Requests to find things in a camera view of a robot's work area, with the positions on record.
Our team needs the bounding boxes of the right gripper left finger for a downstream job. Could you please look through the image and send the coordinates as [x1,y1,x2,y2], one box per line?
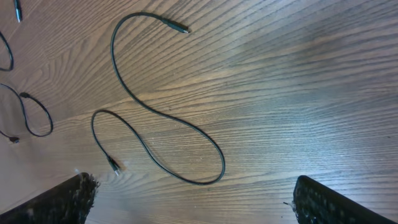
[1,172,100,224]

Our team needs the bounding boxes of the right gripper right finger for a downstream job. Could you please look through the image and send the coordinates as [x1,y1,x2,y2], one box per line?
[292,175,397,224]

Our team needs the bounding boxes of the black USB cable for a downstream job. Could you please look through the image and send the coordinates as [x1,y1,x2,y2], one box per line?
[90,11,226,186]

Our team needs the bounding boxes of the black cable silver plugs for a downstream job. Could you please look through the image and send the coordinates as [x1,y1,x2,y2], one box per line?
[1,0,23,72]

